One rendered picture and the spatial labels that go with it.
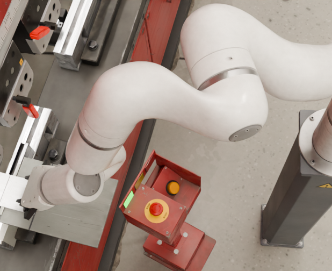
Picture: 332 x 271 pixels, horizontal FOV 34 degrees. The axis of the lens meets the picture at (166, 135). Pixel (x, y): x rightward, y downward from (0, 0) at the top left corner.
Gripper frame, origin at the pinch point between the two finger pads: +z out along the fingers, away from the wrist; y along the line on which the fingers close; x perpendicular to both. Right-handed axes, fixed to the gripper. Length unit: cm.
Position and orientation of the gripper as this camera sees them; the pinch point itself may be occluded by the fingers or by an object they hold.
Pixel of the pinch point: (28, 190)
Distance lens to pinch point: 138.0
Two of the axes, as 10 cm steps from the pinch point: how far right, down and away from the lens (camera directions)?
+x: 7.8, 4.1, 4.8
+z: -5.7, 1.4, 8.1
